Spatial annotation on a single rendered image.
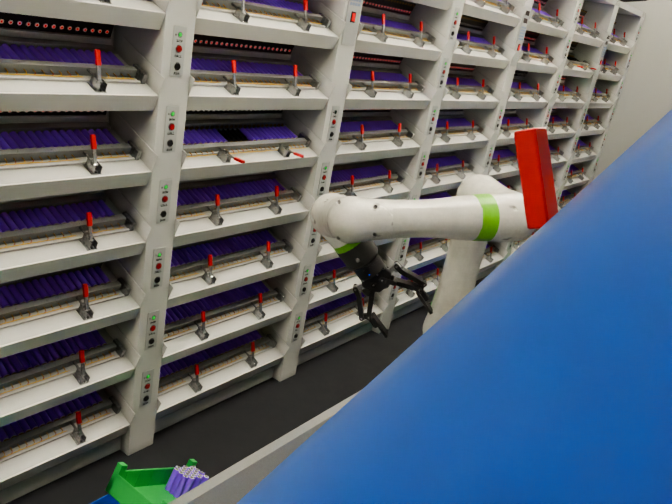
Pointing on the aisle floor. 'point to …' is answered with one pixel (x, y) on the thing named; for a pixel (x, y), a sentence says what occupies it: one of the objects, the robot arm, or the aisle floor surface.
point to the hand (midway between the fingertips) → (406, 320)
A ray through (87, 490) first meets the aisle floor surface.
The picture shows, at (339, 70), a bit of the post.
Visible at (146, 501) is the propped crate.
